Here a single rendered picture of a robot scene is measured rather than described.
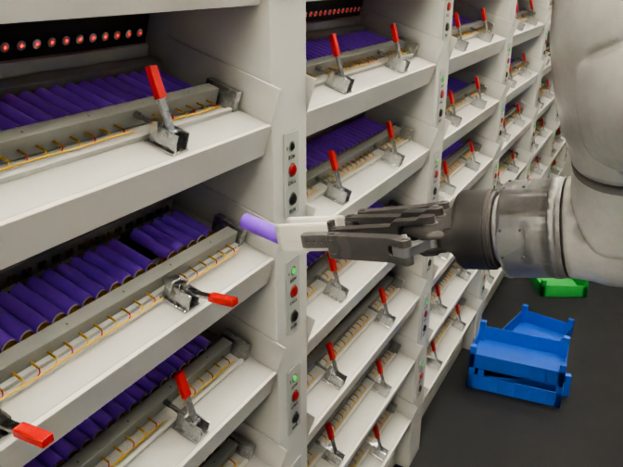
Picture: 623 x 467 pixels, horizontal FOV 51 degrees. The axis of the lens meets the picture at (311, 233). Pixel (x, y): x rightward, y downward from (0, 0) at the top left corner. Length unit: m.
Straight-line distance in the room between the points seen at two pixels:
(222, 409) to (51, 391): 0.32
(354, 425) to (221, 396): 0.61
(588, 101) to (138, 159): 0.43
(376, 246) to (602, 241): 0.19
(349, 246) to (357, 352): 0.79
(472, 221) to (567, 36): 0.20
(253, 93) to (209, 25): 0.11
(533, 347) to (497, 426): 0.39
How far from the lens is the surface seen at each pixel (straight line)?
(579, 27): 0.46
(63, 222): 0.61
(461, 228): 0.59
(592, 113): 0.47
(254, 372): 1.00
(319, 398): 1.27
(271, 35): 0.85
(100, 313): 0.73
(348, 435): 1.48
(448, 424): 2.15
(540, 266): 0.58
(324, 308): 1.17
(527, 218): 0.57
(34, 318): 0.72
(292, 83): 0.90
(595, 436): 2.23
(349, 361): 1.37
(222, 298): 0.75
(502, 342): 2.44
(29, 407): 0.67
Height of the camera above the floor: 1.31
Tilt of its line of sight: 22 degrees down
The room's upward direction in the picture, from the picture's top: straight up
